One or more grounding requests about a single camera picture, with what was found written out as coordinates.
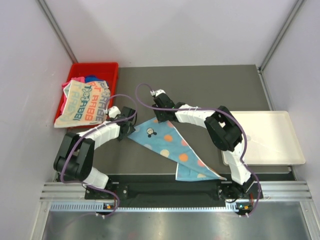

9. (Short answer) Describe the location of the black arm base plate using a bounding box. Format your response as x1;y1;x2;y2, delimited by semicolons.
84;174;261;204

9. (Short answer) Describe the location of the grey slotted cable duct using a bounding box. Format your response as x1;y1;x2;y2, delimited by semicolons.
49;201;241;213

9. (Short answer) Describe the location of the red plastic bin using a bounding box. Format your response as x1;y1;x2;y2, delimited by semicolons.
53;62;119;128

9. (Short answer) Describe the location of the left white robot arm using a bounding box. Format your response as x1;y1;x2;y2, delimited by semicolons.
53;106;137;199

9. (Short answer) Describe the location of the blue polka dot towel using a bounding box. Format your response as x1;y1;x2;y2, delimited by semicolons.
128;118;226;182

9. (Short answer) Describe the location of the beige rabbit letter towel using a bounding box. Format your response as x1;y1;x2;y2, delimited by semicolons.
54;79;111;128

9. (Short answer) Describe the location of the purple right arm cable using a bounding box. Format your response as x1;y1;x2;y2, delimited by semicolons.
135;83;263;216

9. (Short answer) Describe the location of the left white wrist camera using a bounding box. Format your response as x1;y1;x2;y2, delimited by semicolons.
104;106;121;119

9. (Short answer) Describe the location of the aluminium frame rail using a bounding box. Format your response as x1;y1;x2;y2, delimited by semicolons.
40;181;313;202

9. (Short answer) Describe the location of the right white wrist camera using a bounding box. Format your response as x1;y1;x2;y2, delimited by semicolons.
150;89;166;98

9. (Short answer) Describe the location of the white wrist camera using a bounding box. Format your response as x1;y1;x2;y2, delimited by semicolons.
150;89;166;98
104;106;121;119

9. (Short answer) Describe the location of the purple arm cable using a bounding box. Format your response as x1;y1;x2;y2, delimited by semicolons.
135;83;263;216
59;93;139;218

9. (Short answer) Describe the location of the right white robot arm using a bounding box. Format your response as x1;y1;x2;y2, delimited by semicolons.
150;89;255;198

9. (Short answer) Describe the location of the pink towel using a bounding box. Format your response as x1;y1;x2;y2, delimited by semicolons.
61;76;86;116

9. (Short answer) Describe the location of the dark blue towel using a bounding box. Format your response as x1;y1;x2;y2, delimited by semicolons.
84;75;109;87

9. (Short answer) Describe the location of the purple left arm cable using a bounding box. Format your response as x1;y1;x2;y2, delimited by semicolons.
59;93;139;218

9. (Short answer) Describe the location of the white plastic tray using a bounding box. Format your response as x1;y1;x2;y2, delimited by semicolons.
231;111;306;166

